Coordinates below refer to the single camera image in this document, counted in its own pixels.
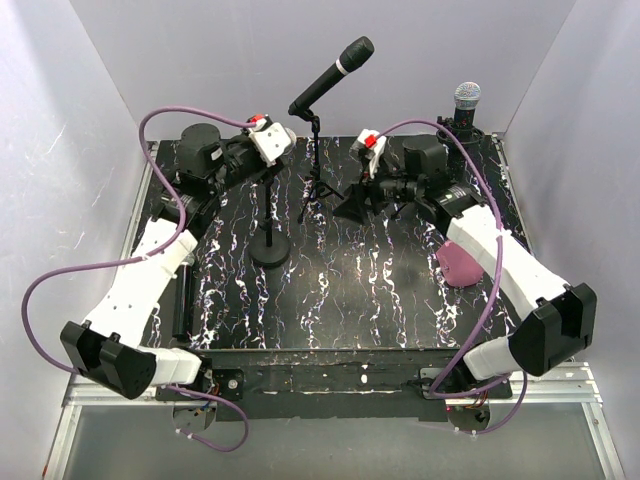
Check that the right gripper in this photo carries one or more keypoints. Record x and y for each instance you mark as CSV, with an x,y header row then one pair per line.
x,y
354,208

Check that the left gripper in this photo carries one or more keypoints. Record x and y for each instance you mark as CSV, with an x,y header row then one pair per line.
x,y
247,140

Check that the round base stand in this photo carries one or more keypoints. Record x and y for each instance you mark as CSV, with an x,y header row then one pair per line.
x,y
270,249

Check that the silver mesh microphone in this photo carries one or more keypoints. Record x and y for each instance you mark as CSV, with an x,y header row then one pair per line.
x,y
182,322
466,98
292,139

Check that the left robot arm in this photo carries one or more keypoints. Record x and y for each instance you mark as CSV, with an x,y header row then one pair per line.
x,y
106,347

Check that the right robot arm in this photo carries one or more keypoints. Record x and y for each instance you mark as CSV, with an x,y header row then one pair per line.
x,y
557,318

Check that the tall black foam microphone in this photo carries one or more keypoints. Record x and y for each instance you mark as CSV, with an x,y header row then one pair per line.
x,y
353,57

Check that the pink wedge block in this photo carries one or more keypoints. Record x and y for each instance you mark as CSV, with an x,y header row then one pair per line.
x,y
458,268

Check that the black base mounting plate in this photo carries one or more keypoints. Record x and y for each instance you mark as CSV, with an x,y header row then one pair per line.
x,y
329,383

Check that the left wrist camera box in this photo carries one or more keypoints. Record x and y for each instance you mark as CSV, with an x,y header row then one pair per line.
x,y
269,138

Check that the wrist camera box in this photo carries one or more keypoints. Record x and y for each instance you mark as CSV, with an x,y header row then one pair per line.
x,y
369,146
269,138

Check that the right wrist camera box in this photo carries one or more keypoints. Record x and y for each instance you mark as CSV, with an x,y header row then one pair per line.
x,y
369,146

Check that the aluminium frame rail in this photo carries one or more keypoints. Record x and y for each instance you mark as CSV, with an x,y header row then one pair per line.
x,y
344,287

